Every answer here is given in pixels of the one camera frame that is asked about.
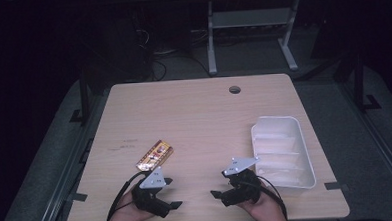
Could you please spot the person's left hand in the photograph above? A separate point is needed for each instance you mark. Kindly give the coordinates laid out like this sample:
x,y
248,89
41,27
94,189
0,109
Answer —
x,y
130,211

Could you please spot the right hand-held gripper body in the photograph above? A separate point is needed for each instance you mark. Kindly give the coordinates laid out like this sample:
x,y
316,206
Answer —
x,y
242,185

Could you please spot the black metal stand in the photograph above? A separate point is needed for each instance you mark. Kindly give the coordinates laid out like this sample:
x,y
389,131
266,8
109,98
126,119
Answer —
x,y
361,83
83,102

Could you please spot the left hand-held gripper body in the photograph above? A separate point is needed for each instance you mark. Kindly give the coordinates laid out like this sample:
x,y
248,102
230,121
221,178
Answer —
x,y
152,179

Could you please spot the person's right hand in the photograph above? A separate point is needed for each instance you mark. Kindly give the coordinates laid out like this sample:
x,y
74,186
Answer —
x,y
265,210

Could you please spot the white plastic bin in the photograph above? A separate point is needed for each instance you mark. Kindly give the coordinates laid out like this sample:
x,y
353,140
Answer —
x,y
282,152

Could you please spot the gold brown snack packet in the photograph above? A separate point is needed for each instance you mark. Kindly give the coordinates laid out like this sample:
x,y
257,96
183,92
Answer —
x,y
154,155

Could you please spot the black tape strip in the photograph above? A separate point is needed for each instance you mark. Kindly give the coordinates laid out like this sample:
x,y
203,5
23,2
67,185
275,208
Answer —
x,y
79,197
334,186

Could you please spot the white metal table frame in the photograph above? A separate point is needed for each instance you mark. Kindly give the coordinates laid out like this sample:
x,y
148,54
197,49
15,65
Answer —
x,y
251,18

